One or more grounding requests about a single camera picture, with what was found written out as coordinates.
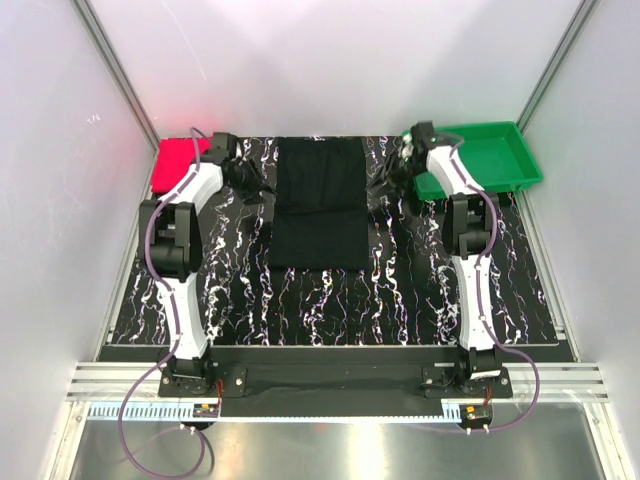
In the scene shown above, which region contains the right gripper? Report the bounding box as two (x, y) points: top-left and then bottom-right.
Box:
(365, 150), (426, 198)

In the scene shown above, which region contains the black t shirt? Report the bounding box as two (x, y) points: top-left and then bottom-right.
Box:
(268, 137), (368, 271)

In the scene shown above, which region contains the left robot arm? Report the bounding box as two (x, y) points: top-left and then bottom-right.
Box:
(139, 157), (274, 396)

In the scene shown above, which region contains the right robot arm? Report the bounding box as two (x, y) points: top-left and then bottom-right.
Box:
(371, 139), (502, 397)

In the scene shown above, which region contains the folded red t shirt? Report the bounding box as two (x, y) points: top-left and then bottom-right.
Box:
(151, 138), (223, 198)

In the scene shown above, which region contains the green plastic bin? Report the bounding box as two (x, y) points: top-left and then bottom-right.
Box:
(435, 121), (543, 193)

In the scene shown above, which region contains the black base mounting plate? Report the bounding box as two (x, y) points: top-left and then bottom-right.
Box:
(159, 346), (513, 421)

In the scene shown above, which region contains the shiny steel front plate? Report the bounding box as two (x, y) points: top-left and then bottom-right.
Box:
(67, 417), (609, 480)

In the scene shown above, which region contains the aluminium front rail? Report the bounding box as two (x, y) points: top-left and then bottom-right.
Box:
(65, 363), (610, 404)

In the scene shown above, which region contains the aluminium frame post left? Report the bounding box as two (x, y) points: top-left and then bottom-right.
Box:
(71, 0), (160, 149)

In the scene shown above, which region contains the aluminium frame post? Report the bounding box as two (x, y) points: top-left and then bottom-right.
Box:
(71, 0), (160, 149)
(517, 0), (600, 134)

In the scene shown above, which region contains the aluminium frame post right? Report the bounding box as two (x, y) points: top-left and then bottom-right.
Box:
(517, 0), (600, 134)

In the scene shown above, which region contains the white slotted cable duct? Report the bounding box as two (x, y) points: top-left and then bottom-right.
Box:
(88, 401), (462, 425)

